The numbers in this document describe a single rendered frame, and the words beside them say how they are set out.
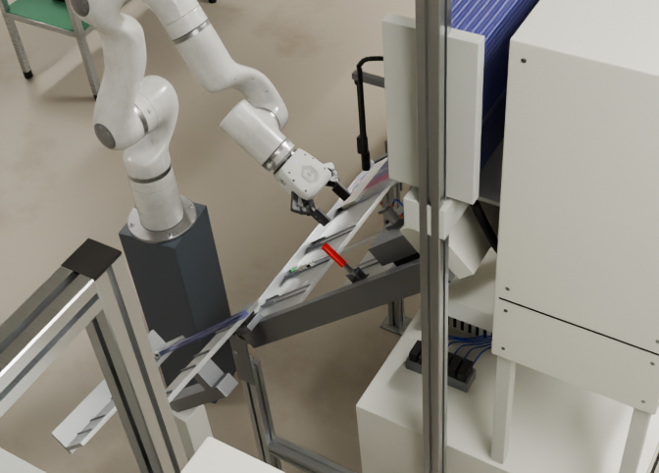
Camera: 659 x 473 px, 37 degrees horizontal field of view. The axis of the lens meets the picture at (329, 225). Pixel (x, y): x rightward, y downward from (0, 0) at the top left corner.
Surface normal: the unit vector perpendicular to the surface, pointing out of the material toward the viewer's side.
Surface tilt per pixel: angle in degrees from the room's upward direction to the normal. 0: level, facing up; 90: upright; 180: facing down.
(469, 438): 0
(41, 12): 0
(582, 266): 90
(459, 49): 90
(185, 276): 90
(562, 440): 0
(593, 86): 90
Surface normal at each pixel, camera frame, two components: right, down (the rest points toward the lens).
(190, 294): 0.91, 0.23
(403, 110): -0.50, 0.63
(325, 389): -0.07, -0.72
